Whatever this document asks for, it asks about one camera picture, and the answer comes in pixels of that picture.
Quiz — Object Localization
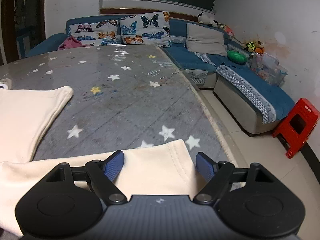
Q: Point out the cream white sweatshirt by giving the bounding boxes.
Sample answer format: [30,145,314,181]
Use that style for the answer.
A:
[1,85,215,236]

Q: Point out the grey star pattern table cover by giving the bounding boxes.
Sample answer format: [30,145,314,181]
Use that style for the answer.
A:
[0,43,237,167]

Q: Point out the blue sectional sofa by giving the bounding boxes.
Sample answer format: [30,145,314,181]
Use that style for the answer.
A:
[27,15,295,135]

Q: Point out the red plastic stool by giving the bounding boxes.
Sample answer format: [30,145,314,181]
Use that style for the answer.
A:
[272,98,319,159]

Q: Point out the green bowl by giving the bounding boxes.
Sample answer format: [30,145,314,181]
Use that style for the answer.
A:
[227,50,248,64]

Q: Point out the clear plastic storage box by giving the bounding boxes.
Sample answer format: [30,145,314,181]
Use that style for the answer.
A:
[250,53,287,87]

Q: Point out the yellow orange toys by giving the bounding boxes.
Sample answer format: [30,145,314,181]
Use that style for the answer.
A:
[241,40,264,55]

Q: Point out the plain grey pillow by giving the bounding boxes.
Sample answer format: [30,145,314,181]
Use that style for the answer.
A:
[185,23,227,56]

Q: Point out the pink garment on sofa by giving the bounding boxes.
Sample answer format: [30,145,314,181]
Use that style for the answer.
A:
[58,36,94,50]

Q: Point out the left butterfly pattern pillow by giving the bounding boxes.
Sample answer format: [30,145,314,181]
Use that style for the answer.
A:
[67,20,119,46]

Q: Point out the butterfly pattern pillow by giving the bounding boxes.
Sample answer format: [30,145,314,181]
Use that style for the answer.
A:
[67,20,119,46]
[119,11,171,48]

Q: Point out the right butterfly pattern pillow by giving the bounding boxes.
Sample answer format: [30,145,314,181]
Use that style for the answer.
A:
[119,11,171,48]

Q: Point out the black white plush toy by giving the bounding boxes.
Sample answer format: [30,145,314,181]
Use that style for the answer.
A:
[197,12,221,28]

